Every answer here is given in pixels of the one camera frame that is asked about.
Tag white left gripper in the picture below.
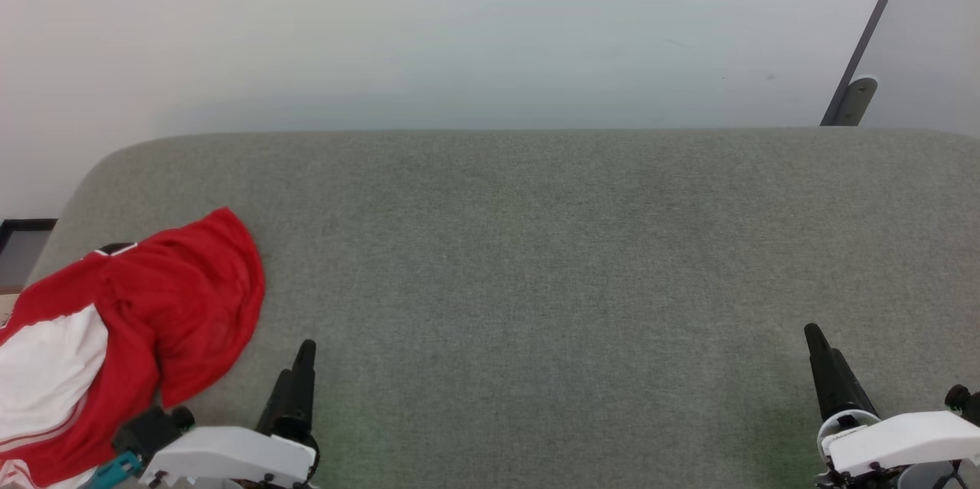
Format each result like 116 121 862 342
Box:
140 339 319 489

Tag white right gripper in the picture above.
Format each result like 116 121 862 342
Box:
804 323 980 478

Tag red and white basketball jersey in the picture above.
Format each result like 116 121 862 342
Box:
0 207 266 489

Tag black framed floor panel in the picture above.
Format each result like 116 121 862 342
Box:
0 219 58 291

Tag black cable with teal plug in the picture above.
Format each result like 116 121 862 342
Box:
84 452 143 489

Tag grey metal hinge bracket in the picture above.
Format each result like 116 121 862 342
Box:
835 76 879 126

